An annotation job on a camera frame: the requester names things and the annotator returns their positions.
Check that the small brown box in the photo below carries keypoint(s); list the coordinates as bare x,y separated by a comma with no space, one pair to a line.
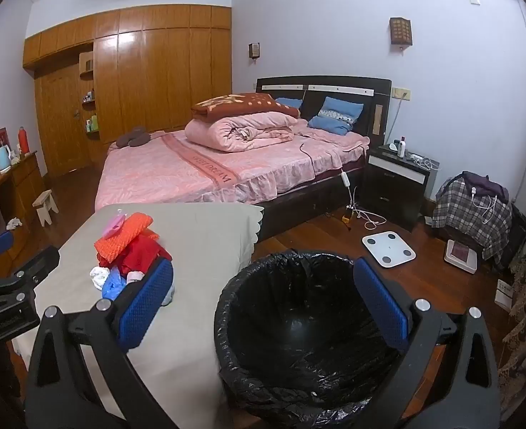
88,63

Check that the black and white nightstand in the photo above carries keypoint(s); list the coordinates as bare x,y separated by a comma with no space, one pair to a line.
392,196

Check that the black lined waste bin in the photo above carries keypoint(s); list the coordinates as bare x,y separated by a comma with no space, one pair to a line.
298,321

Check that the white bottle with red cap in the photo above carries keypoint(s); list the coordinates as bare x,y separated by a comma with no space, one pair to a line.
401,146

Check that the white paper box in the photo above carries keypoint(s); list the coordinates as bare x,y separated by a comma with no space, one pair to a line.
504,295

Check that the beige wall socket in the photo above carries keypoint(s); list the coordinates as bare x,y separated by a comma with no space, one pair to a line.
401,94

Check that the brown folded blanket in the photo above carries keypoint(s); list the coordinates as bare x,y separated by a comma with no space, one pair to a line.
240,105

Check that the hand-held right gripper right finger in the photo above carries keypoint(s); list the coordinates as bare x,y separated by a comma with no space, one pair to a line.
381,304

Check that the dark wooden bed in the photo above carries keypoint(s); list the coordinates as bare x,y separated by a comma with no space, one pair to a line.
334,84

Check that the small blue pillow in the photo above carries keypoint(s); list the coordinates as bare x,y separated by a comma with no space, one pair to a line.
287,102

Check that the small wooden stool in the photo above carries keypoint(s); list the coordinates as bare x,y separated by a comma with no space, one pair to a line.
44,205

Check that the white scale with red centre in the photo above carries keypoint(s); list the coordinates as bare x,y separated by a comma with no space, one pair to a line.
461,254

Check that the white crumpled cloth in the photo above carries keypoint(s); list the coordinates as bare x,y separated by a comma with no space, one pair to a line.
14,222

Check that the blue plastic bag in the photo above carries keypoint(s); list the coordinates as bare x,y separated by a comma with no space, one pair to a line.
113,288

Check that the wooden dresser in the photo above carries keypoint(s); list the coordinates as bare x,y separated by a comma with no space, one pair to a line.
21,178

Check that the wooden wardrobe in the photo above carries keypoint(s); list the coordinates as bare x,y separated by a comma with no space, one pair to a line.
155,76

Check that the large blue pillow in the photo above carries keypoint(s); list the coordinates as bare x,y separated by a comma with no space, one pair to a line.
334,118

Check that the small red framed photo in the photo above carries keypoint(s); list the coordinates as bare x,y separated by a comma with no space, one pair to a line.
1,137

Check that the orange foam net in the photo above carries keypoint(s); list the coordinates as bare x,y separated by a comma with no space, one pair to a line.
124,237

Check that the red thermos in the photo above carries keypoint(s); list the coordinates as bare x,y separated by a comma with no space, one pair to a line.
22,140

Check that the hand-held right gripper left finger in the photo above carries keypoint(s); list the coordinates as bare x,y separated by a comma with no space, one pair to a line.
149,299

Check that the pink folded quilt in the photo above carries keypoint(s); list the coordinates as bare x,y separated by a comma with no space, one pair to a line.
245,132

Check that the red plastic bag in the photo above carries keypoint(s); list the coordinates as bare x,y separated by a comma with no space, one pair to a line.
149,254

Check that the pink plastic piece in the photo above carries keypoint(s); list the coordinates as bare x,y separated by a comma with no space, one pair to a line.
115,228

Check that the beige tablecloth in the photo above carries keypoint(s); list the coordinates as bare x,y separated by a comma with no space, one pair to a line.
191,241

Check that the white tissue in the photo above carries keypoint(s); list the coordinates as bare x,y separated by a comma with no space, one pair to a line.
99,277

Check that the plaid cloth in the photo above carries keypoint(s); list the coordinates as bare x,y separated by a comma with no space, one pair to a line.
464,214

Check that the green bottle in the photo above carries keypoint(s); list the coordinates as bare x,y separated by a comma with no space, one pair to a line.
94,121

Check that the small wall lamp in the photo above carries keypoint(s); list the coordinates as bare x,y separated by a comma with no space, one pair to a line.
254,50

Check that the pink bed sheet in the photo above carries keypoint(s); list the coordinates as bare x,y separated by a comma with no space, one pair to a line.
155,170

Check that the purple garment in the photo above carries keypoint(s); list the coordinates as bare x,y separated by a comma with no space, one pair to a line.
486,185

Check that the white bathroom scale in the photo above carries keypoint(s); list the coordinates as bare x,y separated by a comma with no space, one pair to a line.
390,249

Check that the light blue kettle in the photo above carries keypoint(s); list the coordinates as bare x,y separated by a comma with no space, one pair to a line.
3,155

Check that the wooden door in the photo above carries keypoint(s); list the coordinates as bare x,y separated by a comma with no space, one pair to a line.
61,120

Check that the yellow power adapter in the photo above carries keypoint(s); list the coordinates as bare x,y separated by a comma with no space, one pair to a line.
347,215

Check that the large lattice wall lamp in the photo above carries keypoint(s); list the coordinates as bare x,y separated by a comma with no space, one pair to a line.
400,31

